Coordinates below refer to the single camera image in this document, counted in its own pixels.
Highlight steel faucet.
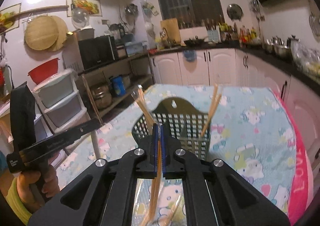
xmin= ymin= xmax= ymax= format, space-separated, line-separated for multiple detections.
xmin=162 ymin=28 xmax=173 ymax=44

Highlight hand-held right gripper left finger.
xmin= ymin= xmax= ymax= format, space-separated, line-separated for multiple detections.
xmin=29 ymin=123 xmax=160 ymax=226

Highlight wooden cutting board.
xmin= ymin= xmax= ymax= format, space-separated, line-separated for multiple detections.
xmin=160 ymin=18 xmax=181 ymax=45

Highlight chopstick pair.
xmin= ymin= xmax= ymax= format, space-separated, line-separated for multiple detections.
xmin=140 ymin=138 xmax=163 ymax=226

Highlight fruit wall poster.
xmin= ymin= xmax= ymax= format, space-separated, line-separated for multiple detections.
xmin=0 ymin=3 xmax=22 ymax=32
xmin=66 ymin=0 xmax=102 ymax=17

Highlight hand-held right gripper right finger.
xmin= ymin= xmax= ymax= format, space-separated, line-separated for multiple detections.
xmin=161 ymin=125 xmax=290 ymax=226

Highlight pale blue plastic box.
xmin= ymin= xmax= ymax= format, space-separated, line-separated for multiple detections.
xmin=125 ymin=41 xmax=148 ymax=56

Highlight clear plastic bag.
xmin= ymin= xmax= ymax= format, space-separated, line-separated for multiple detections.
xmin=292 ymin=41 xmax=320 ymax=77

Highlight blue plastic canister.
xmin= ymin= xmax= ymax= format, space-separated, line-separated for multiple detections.
xmin=111 ymin=76 xmax=126 ymax=96

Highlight blue hanging plastic basket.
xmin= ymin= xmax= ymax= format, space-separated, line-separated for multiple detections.
xmin=182 ymin=49 xmax=197 ymax=62

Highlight round bamboo tray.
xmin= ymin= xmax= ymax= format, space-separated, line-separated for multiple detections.
xmin=51 ymin=15 xmax=68 ymax=51
xmin=24 ymin=15 xmax=60 ymax=50

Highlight row of steel jars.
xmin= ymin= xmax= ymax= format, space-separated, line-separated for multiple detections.
xmin=179 ymin=14 xmax=225 ymax=29

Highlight plastic drawer unit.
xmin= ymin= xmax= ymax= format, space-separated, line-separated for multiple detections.
xmin=32 ymin=68 xmax=92 ymax=129

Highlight person's left forearm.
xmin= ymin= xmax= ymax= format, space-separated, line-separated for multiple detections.
xmin=6 ymin=178 xmax=33 ymax=219

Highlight cardboard box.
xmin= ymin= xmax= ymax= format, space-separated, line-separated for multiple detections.
xmin=62 ymin=32 xmax=84 ymax=74

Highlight hanging glass pot lid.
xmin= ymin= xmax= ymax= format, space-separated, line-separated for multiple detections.
xmin=71 ymin=7 xmax=90 ymax=29

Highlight beige plastic container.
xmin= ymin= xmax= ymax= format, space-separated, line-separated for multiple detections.
xmin=75 ymin=28 xmax=95 ymax=40

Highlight steel mesh strainer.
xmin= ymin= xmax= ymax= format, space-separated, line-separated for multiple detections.
xmin=309 ymin=0 xmax=320 ymax=40

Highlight large steel mixing bowl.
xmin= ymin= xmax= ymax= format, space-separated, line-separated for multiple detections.
xmin=274 ymin=44 xmax=293 ymax=59

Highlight hanging plastic packets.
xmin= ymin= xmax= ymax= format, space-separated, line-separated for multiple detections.
xmin=142 ymin=2 xmax=159 ymax=16

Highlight black microwave oven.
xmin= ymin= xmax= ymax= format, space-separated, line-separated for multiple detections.
xmin=78 ymin=35 xmax=118 ymax=70

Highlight person's left hand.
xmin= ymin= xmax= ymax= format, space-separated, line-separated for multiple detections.
xmin=19 ymin=163 xmax=60 ymax=214

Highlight long wooden rod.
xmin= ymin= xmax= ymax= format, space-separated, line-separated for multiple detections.
xmin=0 ymin=5 xmax=69 ymax=20

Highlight black blender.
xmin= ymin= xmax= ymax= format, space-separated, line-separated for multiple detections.
xmin=109 ymin=23 xmax=127 ymax=39

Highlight green plastic utensil holder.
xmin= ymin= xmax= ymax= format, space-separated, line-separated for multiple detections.
xmin=131 ymin=97 xmax=212 ymax=161

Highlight blue cat-print blanket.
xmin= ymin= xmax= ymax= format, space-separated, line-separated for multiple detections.
xmin=56 ymin=83 xmax=298 ymax=226

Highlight steel stockpot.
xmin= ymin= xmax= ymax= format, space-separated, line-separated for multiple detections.
xmin=90 ymin=83 xmax=113 ymax=110

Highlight blue white knife block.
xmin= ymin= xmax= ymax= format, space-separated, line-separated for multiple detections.
xmin=206 ymin=19 xmax=222 ymax=42

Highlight thin wooden stick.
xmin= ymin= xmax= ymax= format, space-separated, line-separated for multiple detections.
xmin=84 ymin=73 xmax=103 ymax=125

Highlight pink fleece blanket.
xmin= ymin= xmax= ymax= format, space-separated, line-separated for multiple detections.
xmin=271 ymin=88 xmax=320 ymax=221

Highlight hanging steel bowl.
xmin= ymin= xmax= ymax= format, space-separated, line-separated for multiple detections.
xmin=125 ymin=3 xmax=139 ymax=16

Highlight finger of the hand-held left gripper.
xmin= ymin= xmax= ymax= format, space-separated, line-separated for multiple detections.
xmin=19 ymin=118 xmax=101 ymax=167

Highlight dark wall-hung pot lid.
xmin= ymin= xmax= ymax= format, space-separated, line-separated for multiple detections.
xmin=227 ymin=3 xmax=243 ymax=20

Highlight white hanging bag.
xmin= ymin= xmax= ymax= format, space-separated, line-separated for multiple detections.
xmin=144 ymin=22 xmax=154 ymax=39

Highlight black kitchen countertop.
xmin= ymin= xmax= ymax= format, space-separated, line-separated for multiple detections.
xmin=150 ymin=41 xmax=320 ymax=91

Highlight bunch of bamboo chopsticks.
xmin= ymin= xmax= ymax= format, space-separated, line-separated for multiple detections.
xmin=131 ymin=83 xmax=223 ymax=226

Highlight black wok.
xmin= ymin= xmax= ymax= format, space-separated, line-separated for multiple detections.
xmin=184 ymin=37 xmax=209 ymax=47

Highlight group of condiment bottles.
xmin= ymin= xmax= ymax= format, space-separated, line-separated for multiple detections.
xmin=232 ymin=23 xmax=263 ymax=45

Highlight red plastic basin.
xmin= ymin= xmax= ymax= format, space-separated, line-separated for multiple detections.
xmin=27 ymin=58 xmax=60 ymax=85

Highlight wooden shelf rack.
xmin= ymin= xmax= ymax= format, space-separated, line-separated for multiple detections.
xmin=75 ymin=52 xmax=154 ymax=126

